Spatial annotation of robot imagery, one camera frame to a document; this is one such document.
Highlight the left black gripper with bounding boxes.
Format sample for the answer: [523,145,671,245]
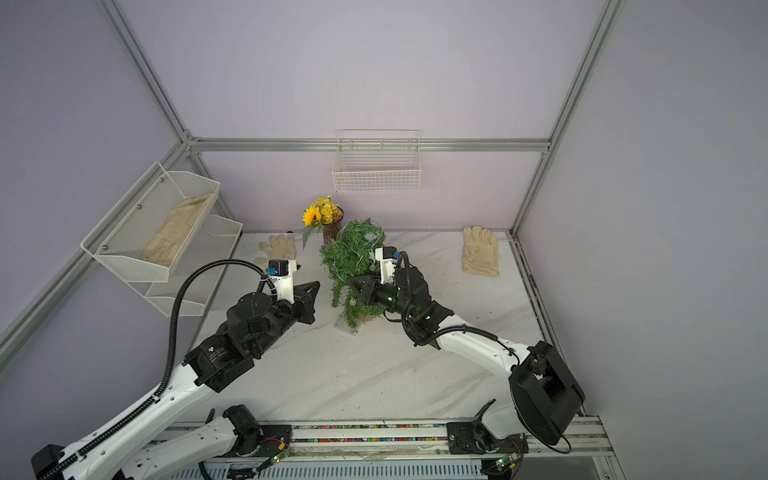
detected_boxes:
[252,282,320,358]

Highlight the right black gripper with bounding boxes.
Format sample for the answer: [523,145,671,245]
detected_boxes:
[350,276,417,320]

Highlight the clear string lights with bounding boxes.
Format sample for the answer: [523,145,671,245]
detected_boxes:
[338,229,386,283]

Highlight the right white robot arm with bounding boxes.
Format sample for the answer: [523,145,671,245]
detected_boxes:
[348,275,585,454]

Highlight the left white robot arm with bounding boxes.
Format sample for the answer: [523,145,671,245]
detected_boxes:
[31,281,320,479]

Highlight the small green christmas tree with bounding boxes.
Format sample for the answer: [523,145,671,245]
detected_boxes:
[320,219,386,329]

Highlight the beige glove near vase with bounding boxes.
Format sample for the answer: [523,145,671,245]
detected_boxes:
[254,233,297,269]

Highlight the purple glass vase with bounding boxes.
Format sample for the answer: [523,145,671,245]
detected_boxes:
[323,207,344,245]

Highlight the yellow artificial flowers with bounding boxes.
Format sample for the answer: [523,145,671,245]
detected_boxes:
[302,195,341,247]

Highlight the beige glove right side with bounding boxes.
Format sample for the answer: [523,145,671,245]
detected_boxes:
[462,226,500,277]

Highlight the beige glove in shelf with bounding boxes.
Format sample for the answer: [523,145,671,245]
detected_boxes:
[140,194,211,267]

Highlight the white mesh two-tier shelf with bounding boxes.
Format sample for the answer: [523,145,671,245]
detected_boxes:
[81,163,242,317]

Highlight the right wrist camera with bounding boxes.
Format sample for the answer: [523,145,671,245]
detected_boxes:
[374,246,399,284]

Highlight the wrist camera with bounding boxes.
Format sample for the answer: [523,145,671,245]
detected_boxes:
[266,259,298,304]
[374,246,399,284]

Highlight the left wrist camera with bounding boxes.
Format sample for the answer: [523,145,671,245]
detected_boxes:
[266,259,298,304]

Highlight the black corrugated cable conduit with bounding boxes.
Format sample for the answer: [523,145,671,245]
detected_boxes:
[35,259,278,480]

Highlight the white wire wall basket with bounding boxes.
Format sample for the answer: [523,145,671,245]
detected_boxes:
[332,129,422,194]

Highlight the aluminium frame profile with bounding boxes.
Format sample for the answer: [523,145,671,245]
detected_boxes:
[187,138,551,153]

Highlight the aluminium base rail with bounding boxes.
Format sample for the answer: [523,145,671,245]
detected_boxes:
[119,416,616,480]

